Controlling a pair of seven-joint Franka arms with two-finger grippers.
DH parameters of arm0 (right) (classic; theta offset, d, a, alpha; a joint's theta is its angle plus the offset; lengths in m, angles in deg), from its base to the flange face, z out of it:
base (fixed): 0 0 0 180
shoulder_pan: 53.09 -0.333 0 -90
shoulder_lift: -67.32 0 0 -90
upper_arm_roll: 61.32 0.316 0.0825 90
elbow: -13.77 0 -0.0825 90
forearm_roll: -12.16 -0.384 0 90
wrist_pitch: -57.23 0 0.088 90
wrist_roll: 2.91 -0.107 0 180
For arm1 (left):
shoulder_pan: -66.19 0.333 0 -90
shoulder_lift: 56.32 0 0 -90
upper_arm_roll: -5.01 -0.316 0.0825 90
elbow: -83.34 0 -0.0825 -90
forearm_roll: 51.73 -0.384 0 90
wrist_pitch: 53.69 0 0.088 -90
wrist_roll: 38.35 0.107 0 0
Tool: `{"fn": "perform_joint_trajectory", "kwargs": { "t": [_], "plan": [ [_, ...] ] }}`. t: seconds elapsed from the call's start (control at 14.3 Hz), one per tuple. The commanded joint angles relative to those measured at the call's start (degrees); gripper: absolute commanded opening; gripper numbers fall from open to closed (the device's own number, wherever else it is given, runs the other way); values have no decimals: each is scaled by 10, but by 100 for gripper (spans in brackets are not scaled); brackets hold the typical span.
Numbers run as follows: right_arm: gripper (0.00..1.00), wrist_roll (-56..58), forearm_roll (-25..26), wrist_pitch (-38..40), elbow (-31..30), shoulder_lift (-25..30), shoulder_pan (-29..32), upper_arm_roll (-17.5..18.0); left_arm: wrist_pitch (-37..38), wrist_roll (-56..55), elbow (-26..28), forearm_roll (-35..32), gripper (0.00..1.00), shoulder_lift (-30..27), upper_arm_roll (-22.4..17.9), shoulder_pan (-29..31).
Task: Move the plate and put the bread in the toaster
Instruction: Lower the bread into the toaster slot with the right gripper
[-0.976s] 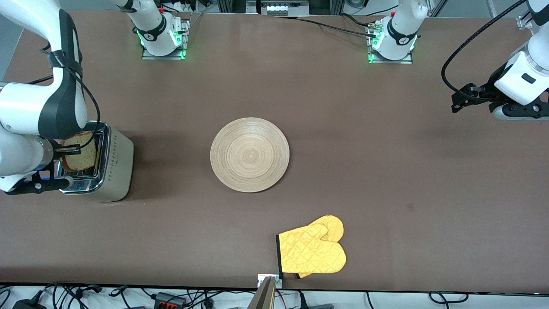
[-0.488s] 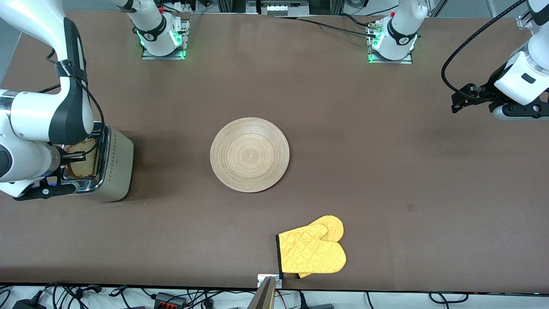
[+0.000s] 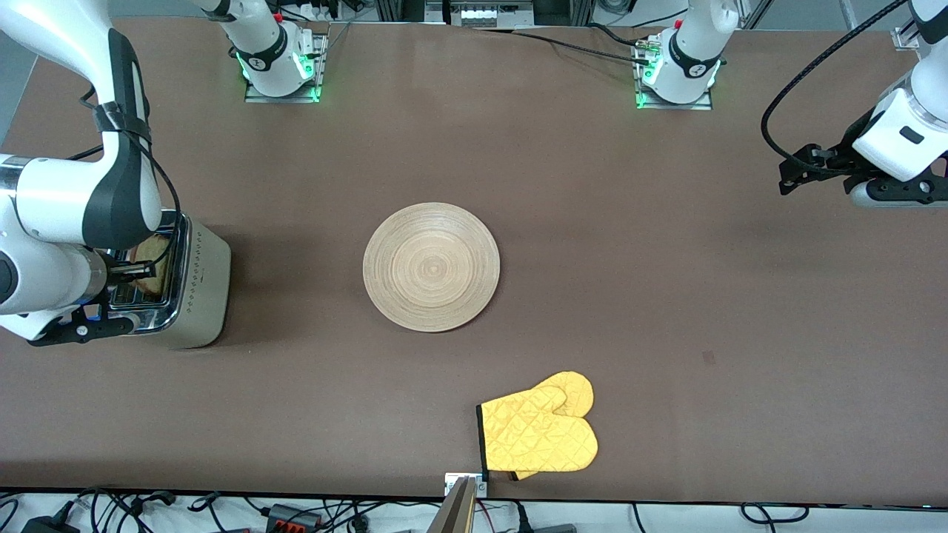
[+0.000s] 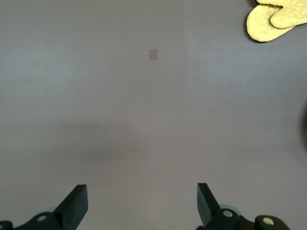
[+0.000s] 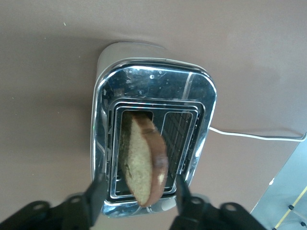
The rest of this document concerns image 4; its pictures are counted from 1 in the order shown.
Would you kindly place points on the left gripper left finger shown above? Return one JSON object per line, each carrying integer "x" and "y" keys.
{"x": 69, "y": 210}

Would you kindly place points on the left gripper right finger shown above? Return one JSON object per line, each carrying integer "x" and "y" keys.
{"x": 208, "y": 210}

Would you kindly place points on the small brown tape patch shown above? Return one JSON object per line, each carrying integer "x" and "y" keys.
{"x": 153, "y": 54}

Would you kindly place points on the yellow quilted oven mitt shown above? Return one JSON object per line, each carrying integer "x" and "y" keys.
{"x": 287, "y": 16}
{"x": 259, "y": 26}

